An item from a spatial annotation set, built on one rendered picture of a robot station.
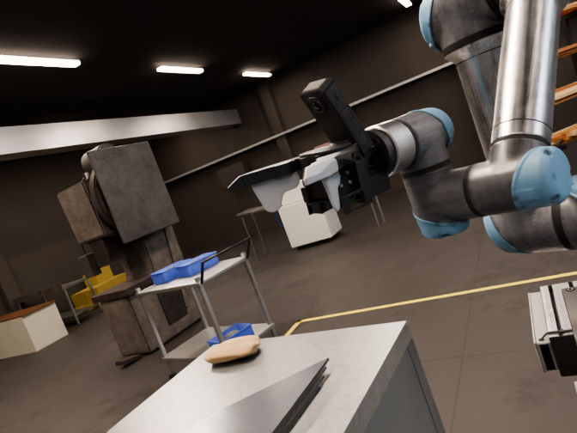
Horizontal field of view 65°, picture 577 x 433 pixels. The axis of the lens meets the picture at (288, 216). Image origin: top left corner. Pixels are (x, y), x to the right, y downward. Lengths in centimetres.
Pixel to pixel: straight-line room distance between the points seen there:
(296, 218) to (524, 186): 750
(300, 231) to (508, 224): 725
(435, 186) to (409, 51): 1090
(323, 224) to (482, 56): 710
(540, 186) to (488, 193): 6
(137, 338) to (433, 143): 521
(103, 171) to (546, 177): 501
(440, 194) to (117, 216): 478
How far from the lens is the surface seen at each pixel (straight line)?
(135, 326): 564
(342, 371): 94
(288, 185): 59
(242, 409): 91
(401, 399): 99
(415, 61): 1152
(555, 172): 63
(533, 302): 127
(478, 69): 91
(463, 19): 90
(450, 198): 67
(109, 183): 535
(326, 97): 56
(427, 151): 69
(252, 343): 117
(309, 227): 800
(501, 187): 63
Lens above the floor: 146
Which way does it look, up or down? 6 degrees down
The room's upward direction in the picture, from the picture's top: 20 degrees counter-clockwise
